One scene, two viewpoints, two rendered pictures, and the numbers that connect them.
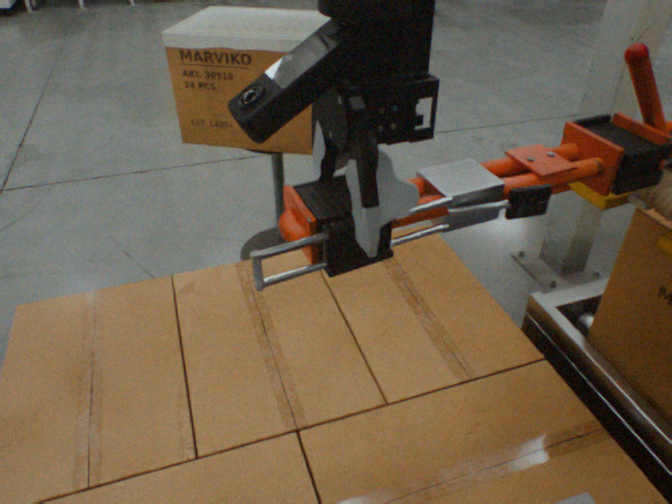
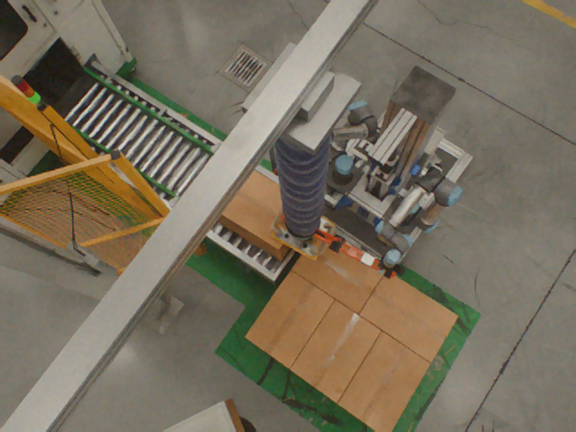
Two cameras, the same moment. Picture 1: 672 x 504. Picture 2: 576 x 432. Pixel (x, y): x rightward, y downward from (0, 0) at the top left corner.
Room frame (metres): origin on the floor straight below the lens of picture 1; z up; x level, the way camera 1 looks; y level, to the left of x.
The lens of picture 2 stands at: (1.20, 0.19, 4.49)
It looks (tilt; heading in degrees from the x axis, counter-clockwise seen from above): 73 degrees down; 240
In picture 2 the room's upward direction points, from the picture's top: 7 degrees counter-clockwise
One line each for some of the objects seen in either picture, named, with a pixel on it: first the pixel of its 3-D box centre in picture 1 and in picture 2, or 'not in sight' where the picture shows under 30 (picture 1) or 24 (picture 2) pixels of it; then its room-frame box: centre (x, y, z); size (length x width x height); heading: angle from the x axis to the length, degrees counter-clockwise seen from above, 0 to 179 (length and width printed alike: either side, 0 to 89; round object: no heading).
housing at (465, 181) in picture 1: (457, 194); (367, 259); (0.49, -0.12, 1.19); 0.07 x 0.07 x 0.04; 23
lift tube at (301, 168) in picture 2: not in sight; (301, 166); (0.67, -0.55, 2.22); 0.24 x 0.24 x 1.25
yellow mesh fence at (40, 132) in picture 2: not in sight; (58, 140); (1.65, -2.15, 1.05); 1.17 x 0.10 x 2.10; 109
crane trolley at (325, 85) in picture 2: not in sight; (301, 88); (0.67, -0.54, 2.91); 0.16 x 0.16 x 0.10; 19
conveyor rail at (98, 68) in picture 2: not in sight; (203, 137); (0.75, -1.81, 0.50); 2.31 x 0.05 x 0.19; 109
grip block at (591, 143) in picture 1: (611, 152); (337, 243); (0.57, -0.32, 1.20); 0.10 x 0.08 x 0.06; 23
